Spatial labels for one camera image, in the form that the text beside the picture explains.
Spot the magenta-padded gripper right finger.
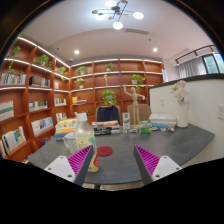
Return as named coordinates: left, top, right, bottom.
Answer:
left=133, top=144, right=183, bottom=186

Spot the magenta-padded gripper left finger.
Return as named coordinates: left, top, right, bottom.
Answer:
left=43, top=144, right=95, bottom=187

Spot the clear bottle with yellow drink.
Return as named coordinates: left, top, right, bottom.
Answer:
left=73, top=112, right=101, bottom=173

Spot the white mug with triangle pattern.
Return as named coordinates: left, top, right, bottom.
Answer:
left=62, top=131, right=79, bottom=155

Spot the stack of colourful books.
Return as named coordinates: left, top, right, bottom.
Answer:
left=54, top=118, right=78, bottom=138

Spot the green and white box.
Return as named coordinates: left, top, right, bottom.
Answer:
left=139, top=120, right=153, bottom=135

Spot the flat round red coaster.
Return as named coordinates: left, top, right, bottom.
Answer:
left=96, top=145, right=114, bottom=158

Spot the stack of white books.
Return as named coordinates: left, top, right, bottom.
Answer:
left=148, top=113, right=177, bottom=129

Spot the white vase with pale flowers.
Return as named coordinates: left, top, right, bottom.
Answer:
left=170, top=79, right=190, bottom=129

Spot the beige chair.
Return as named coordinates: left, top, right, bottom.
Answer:
left=126, top=103, right=153, bottom=125

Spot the tall green and white carton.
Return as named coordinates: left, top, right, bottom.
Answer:
left=122, top=112, right=131, bottom=131

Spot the wooden artist mannequin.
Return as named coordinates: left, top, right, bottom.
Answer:
left=122, top=83, right=147, bottom=129

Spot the dark blue chair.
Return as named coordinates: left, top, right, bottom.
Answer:
left=95, top=105, right=122, bottom=125

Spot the orange wooden shelf unit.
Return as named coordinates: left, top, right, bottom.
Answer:
left=0, top=34, right=165, bottom=164

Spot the grey curtain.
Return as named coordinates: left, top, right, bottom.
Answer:
left=175, top=56, right=208, bottom=80

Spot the ceiling air vent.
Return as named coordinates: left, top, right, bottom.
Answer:
left=125, top=28, right=149, bottom=36

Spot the branched ceiling lamp with globes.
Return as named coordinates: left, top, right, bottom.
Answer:
left=91, top=0, right=145, bottom=31

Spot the window with dark frame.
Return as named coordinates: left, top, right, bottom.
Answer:
left=202, top=52, right=224, bottom=75

